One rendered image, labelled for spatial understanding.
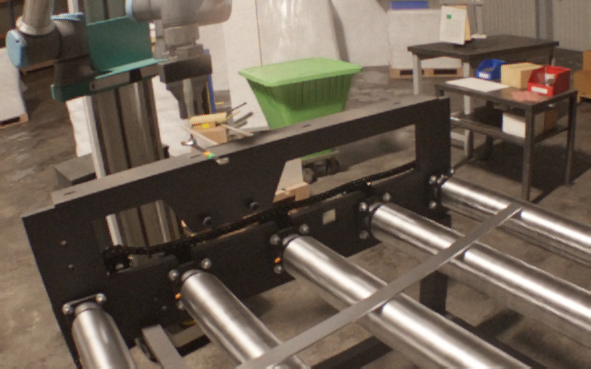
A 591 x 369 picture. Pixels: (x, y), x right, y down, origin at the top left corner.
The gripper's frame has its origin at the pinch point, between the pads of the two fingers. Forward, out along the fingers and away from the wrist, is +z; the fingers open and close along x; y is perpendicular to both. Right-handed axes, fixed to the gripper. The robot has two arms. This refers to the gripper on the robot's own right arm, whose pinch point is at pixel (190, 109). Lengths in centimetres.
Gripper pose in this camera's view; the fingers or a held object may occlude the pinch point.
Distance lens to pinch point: 132.8
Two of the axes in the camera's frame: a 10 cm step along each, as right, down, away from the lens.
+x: -8.3, 2.6, -4.9
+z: 0.8, 9.3, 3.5
